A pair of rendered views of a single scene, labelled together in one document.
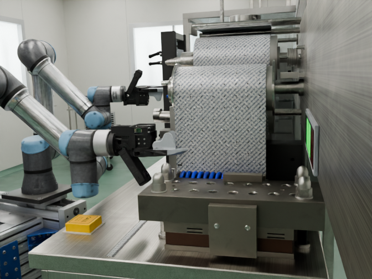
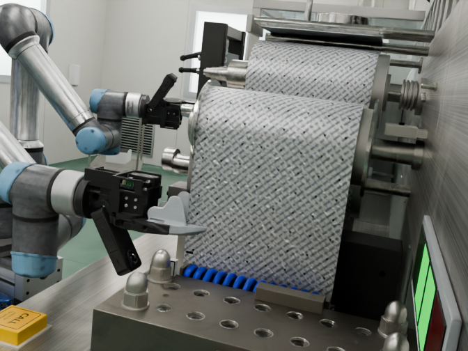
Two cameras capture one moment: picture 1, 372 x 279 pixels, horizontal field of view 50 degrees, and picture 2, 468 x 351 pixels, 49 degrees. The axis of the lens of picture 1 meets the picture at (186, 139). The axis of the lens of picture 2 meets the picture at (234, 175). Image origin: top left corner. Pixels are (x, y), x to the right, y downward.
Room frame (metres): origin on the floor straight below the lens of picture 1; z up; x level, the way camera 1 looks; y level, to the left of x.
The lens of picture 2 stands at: (0.27, -0.06, 1.33)
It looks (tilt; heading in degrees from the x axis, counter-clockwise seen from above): 11 degrees down; 2
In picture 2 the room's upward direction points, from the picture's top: 7 degrees clockwise
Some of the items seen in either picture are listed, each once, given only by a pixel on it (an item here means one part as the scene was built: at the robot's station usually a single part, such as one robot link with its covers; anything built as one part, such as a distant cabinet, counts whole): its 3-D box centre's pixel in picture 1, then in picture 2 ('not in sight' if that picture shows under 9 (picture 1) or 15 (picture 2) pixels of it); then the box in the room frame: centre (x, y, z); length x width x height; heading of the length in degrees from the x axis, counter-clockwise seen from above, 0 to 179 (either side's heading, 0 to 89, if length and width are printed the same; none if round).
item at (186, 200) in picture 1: (231, 200); (260, 341); (0.89, -0.10, 1.00); 0.40 x 0.16 x 0.06; 76
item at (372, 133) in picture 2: (273, 88); (370, 148); (1.04, -0.23, 1.25); 0.15 x 0.01 x 0.15; 166
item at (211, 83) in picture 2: (179, 90); (209, 125); (1.10, 0.01, 1.25); 0.15 x 0.01 x 0.15; 166
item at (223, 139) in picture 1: (219, 143); (260, 229); (1.01, -0.09, 1.11); 0.23 x 0.01 x 0.18; 76
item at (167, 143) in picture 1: (169, 143); (175, 214); (1.03, 0.04, 1.11); 0.09 x 0.03 x 0.06; 75
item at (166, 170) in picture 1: (166, 171); (161, 264); (0.98, 0.05, 1.05); 0.04 x 0.04 x 0.04
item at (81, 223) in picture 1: (83, 223); (14, 324); (1.00, 0.28, 0.91); 0.07 x 0.07 x 0.02; 76
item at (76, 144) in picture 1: (81, 144); (36, 188); (1.11, 0.30, 1.11); 0.11 x 0.08 x 0.09; 76
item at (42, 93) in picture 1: (43, 101); (24, 99); (1.81, 0.64, 1.19); 0.15 x 0.12 x 0.55; 179
